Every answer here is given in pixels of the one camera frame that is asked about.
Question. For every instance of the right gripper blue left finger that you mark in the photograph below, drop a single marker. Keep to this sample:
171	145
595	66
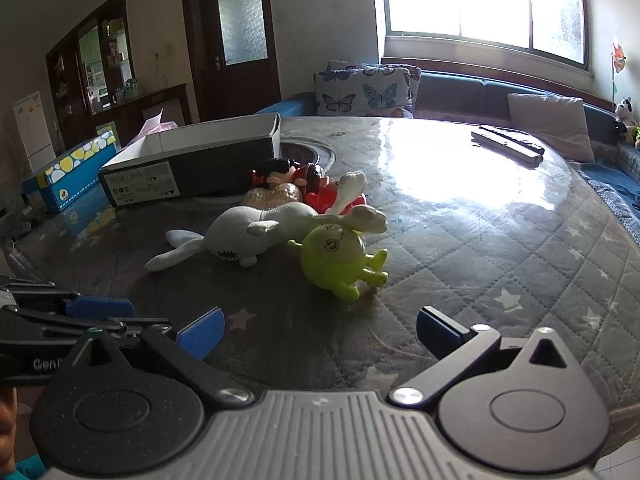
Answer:
203	334

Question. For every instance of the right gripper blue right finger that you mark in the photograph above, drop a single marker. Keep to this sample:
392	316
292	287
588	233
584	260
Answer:
438	333

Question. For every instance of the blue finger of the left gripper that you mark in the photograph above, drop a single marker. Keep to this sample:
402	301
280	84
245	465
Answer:
99	308

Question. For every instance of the green one-eyed monster toy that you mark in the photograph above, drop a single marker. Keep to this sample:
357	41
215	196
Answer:
334	258

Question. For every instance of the tan peanut shaped toy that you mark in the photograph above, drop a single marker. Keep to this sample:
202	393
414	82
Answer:
269	198

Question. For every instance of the red black-haired doll figure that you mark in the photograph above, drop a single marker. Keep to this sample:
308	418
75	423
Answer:
309	177

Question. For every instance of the person's left hand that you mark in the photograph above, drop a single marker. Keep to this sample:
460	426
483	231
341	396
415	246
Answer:
8	418

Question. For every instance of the blue yellow spotted box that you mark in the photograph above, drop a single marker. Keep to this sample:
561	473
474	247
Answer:
61	182

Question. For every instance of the black white cardboard shoebox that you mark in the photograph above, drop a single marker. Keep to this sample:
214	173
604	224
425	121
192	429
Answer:
209	159

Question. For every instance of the white pink plastic bag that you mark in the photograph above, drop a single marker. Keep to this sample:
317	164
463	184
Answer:
154	124

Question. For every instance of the white refrigerator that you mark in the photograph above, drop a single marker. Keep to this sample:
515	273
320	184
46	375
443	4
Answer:
33	132

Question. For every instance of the grey remote control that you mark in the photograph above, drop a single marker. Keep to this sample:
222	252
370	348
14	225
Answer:
508	147

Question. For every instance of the black remote control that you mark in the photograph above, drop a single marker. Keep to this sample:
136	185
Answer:
512	136

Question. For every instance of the round induction cooktop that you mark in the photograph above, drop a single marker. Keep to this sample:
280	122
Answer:
308	152

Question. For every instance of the dark wooden cabinet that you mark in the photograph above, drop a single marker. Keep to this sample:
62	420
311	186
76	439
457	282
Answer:
97	82

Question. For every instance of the blue sofa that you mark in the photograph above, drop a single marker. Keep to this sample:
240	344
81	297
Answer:
614	174

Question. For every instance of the grey cushion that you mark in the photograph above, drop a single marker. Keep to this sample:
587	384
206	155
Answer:
558	121

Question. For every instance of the butterfly pattern pillow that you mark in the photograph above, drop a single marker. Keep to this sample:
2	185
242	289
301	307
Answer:
367	91

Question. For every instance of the black white cow plush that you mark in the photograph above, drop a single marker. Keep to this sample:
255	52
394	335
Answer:
624	116

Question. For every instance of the dark wooden door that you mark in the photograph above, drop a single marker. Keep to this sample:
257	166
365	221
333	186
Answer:
232	55

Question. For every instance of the colourful pinwheel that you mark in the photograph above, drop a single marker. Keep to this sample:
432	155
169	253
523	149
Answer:
618	64

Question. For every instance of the window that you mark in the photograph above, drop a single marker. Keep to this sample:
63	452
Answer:
553	28

